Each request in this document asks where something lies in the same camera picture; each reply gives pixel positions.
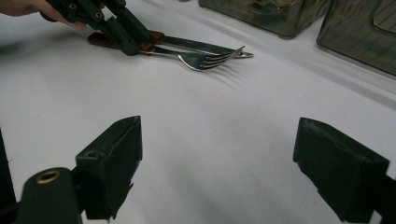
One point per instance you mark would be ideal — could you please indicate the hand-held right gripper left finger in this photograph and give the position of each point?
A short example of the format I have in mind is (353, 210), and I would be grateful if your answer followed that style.
(112, 168)

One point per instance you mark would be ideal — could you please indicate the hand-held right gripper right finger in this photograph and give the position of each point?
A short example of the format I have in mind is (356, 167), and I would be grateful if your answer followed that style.
(339, 171)

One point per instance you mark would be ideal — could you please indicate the smoky transparent plastic bin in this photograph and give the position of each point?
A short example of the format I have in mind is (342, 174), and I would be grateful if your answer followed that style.
(358, 40)
(267, 18)

